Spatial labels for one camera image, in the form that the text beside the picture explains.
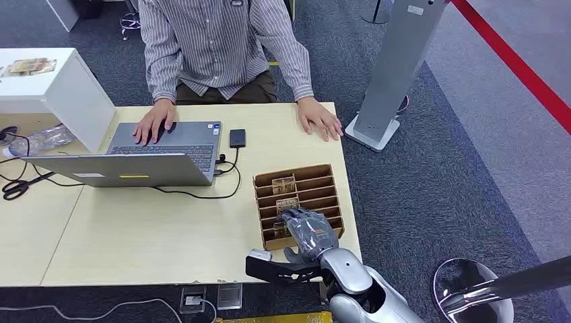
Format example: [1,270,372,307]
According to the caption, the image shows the thin black cable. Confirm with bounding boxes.
[0,131,86,188]

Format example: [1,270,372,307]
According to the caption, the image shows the white furniture panel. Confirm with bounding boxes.
[44,0,80,33]

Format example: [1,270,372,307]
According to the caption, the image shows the black round stand base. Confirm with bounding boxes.
[360,0,393,26]

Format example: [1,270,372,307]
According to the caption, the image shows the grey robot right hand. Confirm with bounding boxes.
[277,208,339,265]

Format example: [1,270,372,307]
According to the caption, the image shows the floor socket lid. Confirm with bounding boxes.
[216,283,244,311]

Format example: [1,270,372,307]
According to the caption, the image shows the person's right hand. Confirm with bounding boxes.
[131,98,177,147]

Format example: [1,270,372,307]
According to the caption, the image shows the grey laptop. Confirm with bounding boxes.
[21,121,223,188]

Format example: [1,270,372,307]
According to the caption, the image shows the yellow floor plate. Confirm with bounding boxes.
[215,311,334,323]

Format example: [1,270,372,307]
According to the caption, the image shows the chrome chair base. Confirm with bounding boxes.
[119,0,142,41]

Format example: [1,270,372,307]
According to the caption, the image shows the black drive cable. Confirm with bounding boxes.
[150,147,242,201]

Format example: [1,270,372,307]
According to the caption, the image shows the white floor cable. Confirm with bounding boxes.
[0,297,218,323]

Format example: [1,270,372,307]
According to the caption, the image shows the silver standing pillar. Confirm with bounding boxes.
[344,0,447,154]

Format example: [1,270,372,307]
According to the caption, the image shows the printed card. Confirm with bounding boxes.
[271,176,297,196]
[275,197,300,215]

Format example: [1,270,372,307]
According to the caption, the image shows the black round device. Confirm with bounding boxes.
[0,126,20,147]

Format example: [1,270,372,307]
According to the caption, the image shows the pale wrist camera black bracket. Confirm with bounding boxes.
[245,248,323,286]

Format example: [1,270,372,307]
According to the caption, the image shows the person's left hand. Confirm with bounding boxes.
[296,96,344,143]

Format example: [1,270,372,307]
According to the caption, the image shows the black scissors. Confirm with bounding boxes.
[1,171,57,201]

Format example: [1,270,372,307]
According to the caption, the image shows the floor power socket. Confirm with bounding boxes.
[179,286,208,315]

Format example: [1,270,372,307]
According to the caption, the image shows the red barrier belt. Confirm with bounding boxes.
[449,0,571,136]

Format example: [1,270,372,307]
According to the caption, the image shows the chrome stanchion post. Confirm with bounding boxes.
[431,255,571,323]

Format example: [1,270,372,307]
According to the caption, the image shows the person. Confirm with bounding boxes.
[131,0,344,147]

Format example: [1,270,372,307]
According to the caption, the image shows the white box cabinet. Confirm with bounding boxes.
[0,47,117,154]

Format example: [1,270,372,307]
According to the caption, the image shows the clear plastic bottle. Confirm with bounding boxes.
[1,124,77,158]

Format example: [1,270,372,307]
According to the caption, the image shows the brown slotted cardboard card holder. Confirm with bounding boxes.
[253,164,345,252]

